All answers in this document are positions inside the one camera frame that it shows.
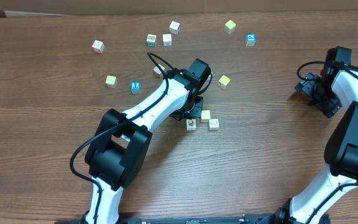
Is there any yellow S wooden block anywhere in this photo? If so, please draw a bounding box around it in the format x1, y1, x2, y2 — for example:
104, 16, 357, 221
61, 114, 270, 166
200, 110, 211, 123

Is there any red bird yellow block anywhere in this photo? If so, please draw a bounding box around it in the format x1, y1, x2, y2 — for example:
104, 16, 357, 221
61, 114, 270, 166
186, 119, 196, 131

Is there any engraved plain wooden block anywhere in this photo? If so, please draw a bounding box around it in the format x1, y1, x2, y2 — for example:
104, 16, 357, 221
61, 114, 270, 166
208, 118, 219, 131

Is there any yellow top duck block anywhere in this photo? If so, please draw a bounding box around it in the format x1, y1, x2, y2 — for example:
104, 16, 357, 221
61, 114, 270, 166
218, 75, 231, 89

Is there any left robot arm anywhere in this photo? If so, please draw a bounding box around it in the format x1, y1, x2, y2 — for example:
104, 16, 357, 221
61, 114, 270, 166
80, 59, 213, 223

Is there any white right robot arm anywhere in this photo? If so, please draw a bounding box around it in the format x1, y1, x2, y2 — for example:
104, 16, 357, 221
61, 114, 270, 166
262, 46, 358, 223

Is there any red C wooden block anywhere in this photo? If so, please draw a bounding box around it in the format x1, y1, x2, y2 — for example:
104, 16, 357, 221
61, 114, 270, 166
153, 64, 165, 78

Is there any blue T wooden block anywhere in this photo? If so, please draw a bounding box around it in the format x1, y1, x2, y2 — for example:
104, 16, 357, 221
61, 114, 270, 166
131, 82, 141, 94

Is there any ice cream wooden block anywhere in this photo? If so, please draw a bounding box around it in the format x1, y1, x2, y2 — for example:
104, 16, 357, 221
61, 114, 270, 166
162, 34, 172, 47

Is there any green B wooden block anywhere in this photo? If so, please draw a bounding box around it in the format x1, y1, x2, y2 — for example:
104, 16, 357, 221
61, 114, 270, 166
146, 34, 157, 47

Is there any dark green J wooden block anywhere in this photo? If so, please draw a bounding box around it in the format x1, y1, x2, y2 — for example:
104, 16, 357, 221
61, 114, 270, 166
169, 21, 180, 35

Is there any yellow top left block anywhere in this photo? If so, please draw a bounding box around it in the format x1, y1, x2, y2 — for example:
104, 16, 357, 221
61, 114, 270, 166
105, 75, 117, 88

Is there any yellow top far block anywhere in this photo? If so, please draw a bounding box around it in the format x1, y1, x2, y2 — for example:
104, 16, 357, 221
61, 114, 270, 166
224, 20, 236, 34

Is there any blue top turtle block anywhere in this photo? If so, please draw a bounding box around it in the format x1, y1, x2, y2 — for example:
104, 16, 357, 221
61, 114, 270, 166
245, 34, 256, 47

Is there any red U wooden block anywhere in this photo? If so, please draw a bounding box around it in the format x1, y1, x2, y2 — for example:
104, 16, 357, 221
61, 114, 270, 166
92, 40, 105, 54

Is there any brown cardboard backdrop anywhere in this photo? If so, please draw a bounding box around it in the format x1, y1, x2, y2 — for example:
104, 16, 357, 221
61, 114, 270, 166
0, 0, 358, 17

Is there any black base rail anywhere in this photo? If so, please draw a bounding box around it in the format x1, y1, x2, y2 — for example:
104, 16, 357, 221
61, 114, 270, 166
54, 213, 331, 224

